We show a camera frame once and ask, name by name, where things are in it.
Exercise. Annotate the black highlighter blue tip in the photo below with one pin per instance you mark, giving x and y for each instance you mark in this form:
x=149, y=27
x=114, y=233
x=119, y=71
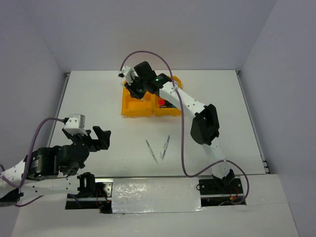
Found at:
x=165, y=106

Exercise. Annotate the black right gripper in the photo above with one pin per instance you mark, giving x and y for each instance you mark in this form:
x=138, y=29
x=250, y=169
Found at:
x=133, y=94

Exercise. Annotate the blue clear pen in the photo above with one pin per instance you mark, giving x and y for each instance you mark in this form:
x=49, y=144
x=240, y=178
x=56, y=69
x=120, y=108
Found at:
x=165, y=148

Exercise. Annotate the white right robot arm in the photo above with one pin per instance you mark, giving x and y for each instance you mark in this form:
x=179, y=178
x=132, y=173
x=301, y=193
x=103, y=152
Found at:
x=204, y=118

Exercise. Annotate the black mounting rail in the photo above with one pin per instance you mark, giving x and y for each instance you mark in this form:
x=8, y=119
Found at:
x=209, y=196

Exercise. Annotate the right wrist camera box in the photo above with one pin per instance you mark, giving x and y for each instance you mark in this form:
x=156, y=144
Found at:
x=128, y=74

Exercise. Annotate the black highlighter orange tip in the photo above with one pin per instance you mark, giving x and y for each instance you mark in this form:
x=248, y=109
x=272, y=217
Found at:
x=161, y=102

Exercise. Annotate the foil-covered base plate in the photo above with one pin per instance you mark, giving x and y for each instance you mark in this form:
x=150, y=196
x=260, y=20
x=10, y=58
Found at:
x=155, y=195

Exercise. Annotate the yellow clear pen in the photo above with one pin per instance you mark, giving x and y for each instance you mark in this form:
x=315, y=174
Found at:
x=143, y=99

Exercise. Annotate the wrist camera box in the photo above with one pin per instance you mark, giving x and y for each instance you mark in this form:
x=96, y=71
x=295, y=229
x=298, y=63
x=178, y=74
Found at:
x=128, y=74
x=75, y=124

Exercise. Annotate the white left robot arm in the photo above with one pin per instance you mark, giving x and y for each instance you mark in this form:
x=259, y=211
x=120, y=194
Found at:
x=53, y=170

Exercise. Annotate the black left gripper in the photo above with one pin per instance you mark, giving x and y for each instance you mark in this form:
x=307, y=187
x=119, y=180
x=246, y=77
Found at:
x=103, y=142

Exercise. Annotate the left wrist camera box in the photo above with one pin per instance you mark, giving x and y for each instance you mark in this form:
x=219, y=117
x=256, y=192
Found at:
x=75, y=124

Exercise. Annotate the orange four-compartment organizer tray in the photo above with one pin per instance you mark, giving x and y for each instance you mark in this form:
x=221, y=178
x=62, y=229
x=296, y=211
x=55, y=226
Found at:
x=139, y=108

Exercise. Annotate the green clear pen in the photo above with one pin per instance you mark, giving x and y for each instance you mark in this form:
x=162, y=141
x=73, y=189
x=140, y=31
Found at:
x=151, y=152

